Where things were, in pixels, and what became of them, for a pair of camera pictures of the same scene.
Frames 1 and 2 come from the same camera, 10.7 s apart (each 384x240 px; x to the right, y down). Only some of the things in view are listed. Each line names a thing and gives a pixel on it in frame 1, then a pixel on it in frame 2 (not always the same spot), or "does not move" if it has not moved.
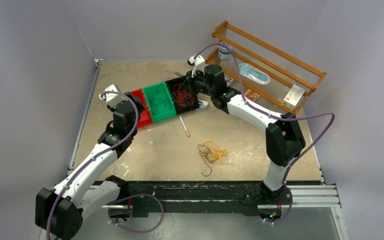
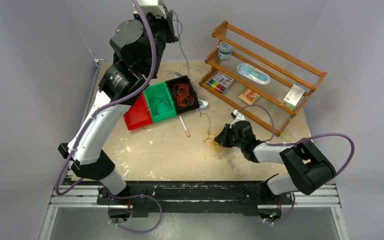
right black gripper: (190, 82) -> (222, 138)
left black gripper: (139, 107) -> (166, 23)
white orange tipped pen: (187, 132) does not move
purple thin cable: (204, 151) -> (200, 114)
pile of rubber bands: (212, 152) -> (215, 145)
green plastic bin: (160, 101) does not move
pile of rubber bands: (181, 97) does not move
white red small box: (293, 97) does not move
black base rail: (210, 198) does not move
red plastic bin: (145, 118) does not move
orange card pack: (251, 95) does not move
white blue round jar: (224, 53) does not move
